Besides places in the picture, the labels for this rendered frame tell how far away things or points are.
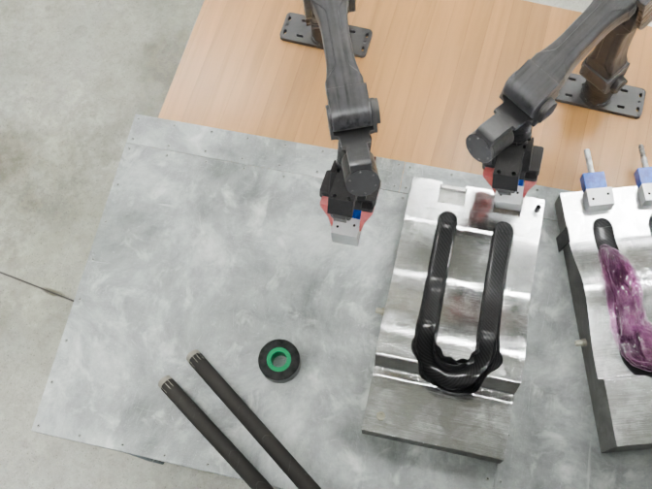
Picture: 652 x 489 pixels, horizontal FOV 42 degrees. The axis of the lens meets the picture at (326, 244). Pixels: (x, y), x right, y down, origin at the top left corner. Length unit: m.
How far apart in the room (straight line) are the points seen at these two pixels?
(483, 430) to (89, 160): 1.70
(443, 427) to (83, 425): 0.69
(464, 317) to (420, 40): 0.68
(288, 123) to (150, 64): 1.17
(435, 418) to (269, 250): 0.48
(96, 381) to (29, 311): 1.01
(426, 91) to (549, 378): 0.66
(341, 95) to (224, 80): 0.56
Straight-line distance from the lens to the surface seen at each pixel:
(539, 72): 1.44
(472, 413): 1.59
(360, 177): 1.38
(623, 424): 1.58
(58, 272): 2.72
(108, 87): 2.94
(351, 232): 1.55
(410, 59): 1.91
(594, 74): 1.77
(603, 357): 1.64
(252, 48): 1.95
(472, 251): 1.64
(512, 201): 1.62
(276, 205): 1.76
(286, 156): 1.81
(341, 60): 1.43
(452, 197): 1.70
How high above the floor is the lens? 2.42
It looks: 70 degrees down
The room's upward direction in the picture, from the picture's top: 9 degrees counter-clockwise
